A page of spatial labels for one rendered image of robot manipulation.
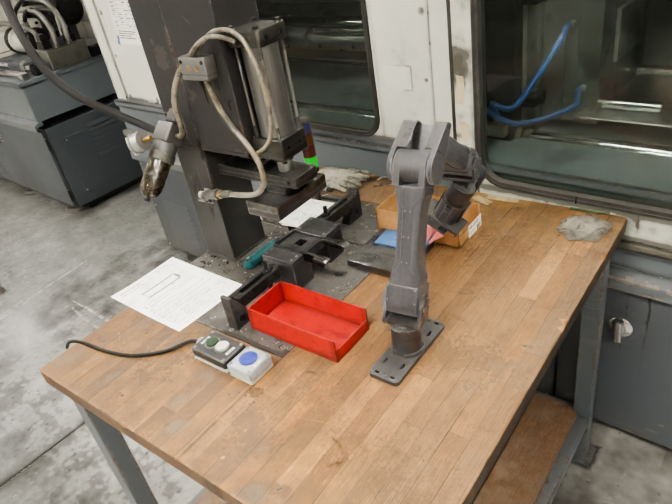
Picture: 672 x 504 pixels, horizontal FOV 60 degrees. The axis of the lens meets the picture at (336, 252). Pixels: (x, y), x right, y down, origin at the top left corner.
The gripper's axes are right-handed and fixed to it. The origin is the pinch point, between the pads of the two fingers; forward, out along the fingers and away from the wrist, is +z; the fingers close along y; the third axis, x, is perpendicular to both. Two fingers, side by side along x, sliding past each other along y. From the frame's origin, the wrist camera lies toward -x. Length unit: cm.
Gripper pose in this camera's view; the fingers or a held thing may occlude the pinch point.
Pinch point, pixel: (430, 240)
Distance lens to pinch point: 150.4
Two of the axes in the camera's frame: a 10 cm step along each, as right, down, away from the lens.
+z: -2.9, 6.3, 7.2
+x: -5.4, 5.2, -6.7
